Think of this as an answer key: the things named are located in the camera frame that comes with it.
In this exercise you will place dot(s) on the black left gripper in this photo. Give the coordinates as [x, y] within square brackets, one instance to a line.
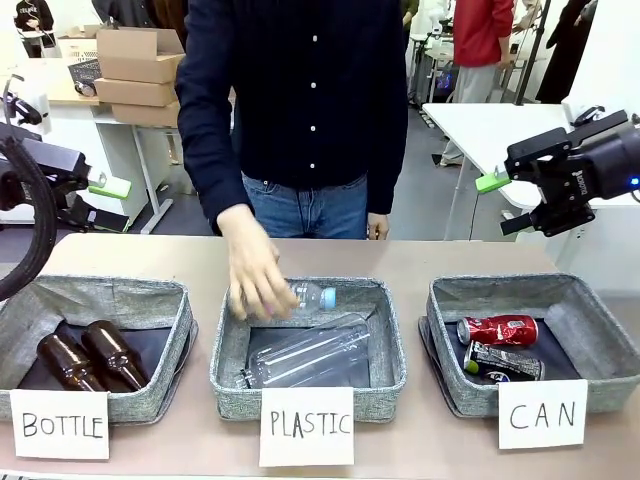
[20, 180]

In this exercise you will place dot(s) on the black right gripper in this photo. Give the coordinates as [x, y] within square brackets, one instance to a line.
[605, 165]

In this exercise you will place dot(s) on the red drink can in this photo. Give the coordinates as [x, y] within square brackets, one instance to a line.
[500, 330]

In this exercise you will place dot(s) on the brown glass bottle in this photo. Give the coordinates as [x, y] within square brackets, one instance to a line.
[115, 352]
[65, 365]

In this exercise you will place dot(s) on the black drink can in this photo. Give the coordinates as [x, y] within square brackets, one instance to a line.
[505, 362]

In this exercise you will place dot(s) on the small blue-capped water bottle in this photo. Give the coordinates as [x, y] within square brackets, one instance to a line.
[315, 297]

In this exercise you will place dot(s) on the large clear plastic bottle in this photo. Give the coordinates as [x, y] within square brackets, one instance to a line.
[310, 352]

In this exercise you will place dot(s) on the person's right forearm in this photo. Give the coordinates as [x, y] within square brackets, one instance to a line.
[210, 175]

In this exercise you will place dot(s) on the person's left forearm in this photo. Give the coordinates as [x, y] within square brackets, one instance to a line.
[387, 185]

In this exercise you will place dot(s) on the grey fabric basket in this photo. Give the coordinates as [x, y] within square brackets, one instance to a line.
[230, 370]
[450, 390]
[145, 405]

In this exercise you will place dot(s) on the white paper label CAN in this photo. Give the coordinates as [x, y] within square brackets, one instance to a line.
[542, 415]

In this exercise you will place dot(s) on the person's left hand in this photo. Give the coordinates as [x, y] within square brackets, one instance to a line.
[378, 227]

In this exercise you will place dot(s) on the person's right hand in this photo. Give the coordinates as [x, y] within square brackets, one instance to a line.
[255, 270]

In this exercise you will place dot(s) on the flat closed cardboard box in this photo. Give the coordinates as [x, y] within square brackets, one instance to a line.
[145, 115]
[135, 92]

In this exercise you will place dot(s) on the black headphones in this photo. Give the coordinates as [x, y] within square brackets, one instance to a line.
[86, 89]

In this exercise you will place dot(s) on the wooden top desk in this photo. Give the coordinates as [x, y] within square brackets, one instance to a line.
[55, 85]

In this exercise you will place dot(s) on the person in long black coat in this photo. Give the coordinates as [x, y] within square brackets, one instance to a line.
[565, 55]

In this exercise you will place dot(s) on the black tripod pole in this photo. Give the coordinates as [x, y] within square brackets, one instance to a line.
[532, 50]

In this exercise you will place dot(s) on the white plastic crate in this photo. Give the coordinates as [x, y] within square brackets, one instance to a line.
[77, 49]

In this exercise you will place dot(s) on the open cardboard box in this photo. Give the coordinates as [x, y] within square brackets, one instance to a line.
[140, 55]

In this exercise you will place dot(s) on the person in red jacket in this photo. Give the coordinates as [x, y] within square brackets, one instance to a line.
[482, 35]

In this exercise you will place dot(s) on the person in black sweatshirt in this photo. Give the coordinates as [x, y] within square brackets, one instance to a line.
[34, 22]

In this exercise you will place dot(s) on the person's blue jeans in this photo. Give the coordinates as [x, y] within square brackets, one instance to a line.
[310, 210]

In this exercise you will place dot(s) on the white paper label BOTTLE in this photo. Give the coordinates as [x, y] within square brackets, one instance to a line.
[60, 425]

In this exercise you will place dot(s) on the person in dark shirt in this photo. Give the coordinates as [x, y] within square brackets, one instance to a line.
[310, 90]

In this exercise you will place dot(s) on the white paper label PLASTIC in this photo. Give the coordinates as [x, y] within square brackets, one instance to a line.
[306, 425]

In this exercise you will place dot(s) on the white frame desk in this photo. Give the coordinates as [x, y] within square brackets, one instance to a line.
[145, 150]

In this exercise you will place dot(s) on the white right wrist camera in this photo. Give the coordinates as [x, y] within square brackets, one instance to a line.
[580, 107]

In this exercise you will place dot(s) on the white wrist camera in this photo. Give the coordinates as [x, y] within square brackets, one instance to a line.
[37, 107]
[580, 107]

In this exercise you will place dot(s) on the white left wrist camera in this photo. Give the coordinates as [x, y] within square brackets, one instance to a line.
[37, 107]

